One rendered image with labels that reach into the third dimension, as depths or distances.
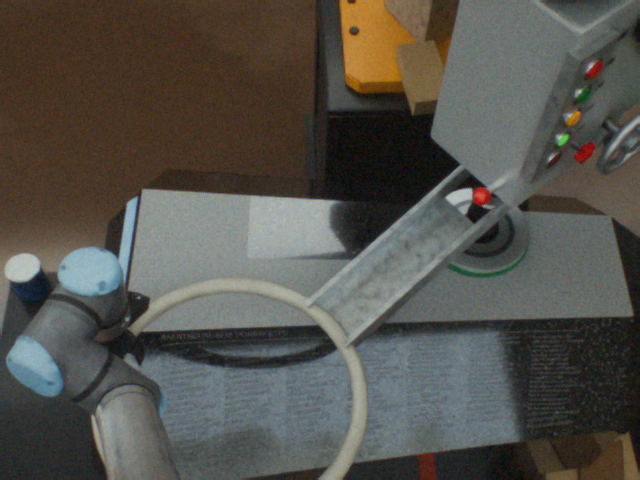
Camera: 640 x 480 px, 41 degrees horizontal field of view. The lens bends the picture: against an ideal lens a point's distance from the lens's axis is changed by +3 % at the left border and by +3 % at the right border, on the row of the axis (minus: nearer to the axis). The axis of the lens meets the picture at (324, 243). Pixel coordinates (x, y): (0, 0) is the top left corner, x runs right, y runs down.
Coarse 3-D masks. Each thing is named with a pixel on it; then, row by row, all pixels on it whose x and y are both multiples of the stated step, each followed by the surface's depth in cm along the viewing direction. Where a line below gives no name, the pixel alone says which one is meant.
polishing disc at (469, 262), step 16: (464, 192) 187; (464, 208) 184; (512, 224) 182; (496, 240) 180; (512, 240) 180; (528, 240) 180; (464, 256) 178; (480, 256) 178; (496, 256) 178; (512, 256) 178; (480, 272) 177
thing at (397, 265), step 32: (448, 192) 169; (416, 224) 168; (448, 224) 167; (480, 224) 161; (384, 256) 167; (416, 256) 166; (448, 256) 161; (320, 288) 162; (352, 288) 166; (384, 288) 164; (416, 288) 161; (352, 320) 163; (384, 320) 162
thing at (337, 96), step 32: (320, 0) 241; (320, 32) 240; (320, 64) 244; (320, 96) 262; (352, 96) 222; (384, 96) 222; (320, 128) 267; (352, 128) 225; (384, 128) 226; (416, 128) 226; (320, 160) 272; (352, 160) 237; (384, 160) 239; (416, 160) 239; (448, 160) 240
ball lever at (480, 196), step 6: (498, 180) 147; (492, 186) 147; (498, 186) 147; (474, 192) 146; (480, 192) 145; (486, 192) 145; (492, 192) 147; (474, 198) 145; (480, 198) 145; (486, 198) 145; (480, 204) 146
